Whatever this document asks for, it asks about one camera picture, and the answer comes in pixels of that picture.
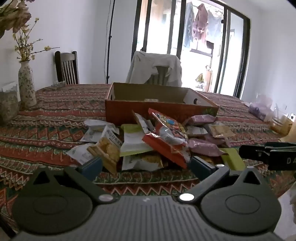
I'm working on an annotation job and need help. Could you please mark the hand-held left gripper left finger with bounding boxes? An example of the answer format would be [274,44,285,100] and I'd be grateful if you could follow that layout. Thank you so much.
[30,156,115,205]

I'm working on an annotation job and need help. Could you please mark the yellow cracker packet right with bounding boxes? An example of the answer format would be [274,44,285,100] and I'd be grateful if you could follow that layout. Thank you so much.
[209,123,236,139]

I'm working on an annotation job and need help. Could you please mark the flat green snack packet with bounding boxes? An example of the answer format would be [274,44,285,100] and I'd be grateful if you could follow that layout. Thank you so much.
[220,148,246,171]

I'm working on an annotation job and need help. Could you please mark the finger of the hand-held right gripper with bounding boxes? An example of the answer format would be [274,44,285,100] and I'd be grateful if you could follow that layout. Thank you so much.
[239,145,270,160]

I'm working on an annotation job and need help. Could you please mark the wooden balcony board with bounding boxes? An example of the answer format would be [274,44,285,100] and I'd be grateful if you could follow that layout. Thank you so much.
[205,66,213,92]

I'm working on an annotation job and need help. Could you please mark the hanging maroon garment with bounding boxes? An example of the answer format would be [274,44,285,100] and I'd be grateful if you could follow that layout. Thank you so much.
[192,3,209,44]

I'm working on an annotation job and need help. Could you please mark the floral ceramic vase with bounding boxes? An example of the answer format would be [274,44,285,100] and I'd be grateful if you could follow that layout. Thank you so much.
[18,61,37,108]

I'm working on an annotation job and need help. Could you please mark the white printed snack packet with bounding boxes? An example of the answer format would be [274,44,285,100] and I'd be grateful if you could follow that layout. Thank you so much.
[80,119,120,142]
[67,142,97,165]
[186,126,208,137]

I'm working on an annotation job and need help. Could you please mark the dark wooden chair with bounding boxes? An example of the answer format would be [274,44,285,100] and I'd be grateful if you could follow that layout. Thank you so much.
[55,51,80,85]

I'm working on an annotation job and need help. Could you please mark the hanging grey shirt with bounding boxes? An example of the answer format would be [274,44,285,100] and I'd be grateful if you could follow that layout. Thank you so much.
[207,9,223,39]

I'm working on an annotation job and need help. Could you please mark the yellow flower branches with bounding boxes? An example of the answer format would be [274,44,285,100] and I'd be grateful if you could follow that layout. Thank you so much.
[13,17,60,62]

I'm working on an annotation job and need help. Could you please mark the pink plastic bag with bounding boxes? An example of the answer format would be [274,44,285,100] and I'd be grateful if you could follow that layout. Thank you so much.
[248,94,274,121]

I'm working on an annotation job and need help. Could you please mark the yellow balcony object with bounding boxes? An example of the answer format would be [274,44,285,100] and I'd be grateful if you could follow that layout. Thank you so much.
[195,74,205,91]

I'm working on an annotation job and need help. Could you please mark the pink flower bouquet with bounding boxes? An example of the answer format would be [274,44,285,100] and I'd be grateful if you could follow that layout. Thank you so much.
[0,0,31,39]

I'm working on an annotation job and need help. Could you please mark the large red snack bag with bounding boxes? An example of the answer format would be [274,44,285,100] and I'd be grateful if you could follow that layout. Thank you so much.
[142,108,191,169]

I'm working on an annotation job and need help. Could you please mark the black sliding door frame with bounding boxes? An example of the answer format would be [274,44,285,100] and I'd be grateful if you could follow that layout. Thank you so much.
[133,0,251,99]

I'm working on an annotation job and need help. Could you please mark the black lamp stand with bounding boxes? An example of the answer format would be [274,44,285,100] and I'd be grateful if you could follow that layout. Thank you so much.
[106,0,116,84]

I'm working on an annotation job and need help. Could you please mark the pink snack packet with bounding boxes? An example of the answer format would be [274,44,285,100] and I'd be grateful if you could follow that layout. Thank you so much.
[188,138,225,157]
[203,134,232,147]
[185,115,218,127]

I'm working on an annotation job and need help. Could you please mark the white cracker snack packet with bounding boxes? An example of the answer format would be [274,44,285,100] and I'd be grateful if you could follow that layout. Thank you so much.
[121,154,169,172]
[87,126,123,175]

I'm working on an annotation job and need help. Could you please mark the beige jacket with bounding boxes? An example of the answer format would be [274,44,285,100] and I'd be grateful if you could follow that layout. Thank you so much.
[126,51,183,87]

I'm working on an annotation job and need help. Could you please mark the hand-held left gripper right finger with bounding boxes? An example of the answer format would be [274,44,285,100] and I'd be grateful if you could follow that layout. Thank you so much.
[178,156,263,204]

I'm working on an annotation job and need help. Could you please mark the clear glass cup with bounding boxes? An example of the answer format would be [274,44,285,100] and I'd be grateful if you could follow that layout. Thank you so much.
[270,108,293,135]

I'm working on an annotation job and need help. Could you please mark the orange cardboard box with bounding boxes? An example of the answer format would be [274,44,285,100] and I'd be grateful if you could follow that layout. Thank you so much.
[105,82,219,127]

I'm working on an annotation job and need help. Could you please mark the silver printed snack packet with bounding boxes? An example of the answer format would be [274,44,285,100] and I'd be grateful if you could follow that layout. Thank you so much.
[132,111,155,134]

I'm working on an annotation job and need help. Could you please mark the yellow-green snack packet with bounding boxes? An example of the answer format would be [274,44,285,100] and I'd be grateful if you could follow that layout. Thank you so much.
[120,124,154,157]

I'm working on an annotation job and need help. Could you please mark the hanging blue jeans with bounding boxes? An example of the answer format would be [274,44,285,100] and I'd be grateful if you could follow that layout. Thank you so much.
[184,2,195,48]

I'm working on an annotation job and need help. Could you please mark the wooden chair under jacket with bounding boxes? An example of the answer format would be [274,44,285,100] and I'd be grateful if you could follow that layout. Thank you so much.
[148,66,173,86]

